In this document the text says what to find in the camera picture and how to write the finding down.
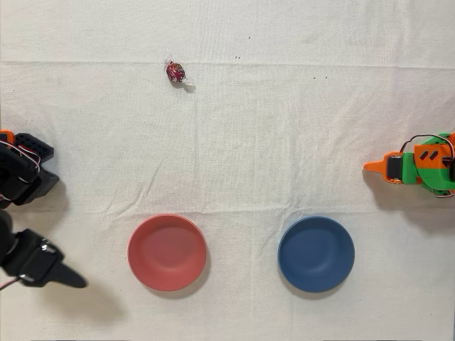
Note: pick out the red candy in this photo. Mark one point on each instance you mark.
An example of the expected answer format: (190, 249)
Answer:
(176, 72)

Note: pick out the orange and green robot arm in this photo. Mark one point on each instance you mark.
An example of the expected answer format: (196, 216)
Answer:
(426, 174)

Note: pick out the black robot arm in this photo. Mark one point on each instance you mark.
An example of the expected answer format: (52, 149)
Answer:
(25, 184)

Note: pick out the pink bowl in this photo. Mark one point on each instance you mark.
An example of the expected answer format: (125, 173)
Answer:
(167, 253)

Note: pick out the blue bowl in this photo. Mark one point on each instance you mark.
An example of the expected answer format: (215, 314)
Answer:
(316, 254)

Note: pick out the white tablecloth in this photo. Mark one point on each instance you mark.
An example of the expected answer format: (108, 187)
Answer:
(249, 142)

